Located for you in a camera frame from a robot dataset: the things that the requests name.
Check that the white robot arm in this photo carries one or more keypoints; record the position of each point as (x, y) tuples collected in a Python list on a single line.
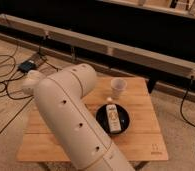
[(58, 98)]

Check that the translucent plastic cup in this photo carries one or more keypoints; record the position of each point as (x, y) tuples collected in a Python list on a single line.
[(118, 86)]

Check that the black bowl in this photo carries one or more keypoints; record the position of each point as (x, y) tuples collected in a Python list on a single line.
[(101, 117)]

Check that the black power adapter box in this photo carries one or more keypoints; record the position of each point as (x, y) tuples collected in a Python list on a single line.
[(26, 66)]

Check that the wooden shelf rail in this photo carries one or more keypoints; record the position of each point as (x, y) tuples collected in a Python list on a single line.
[(128, 53)]

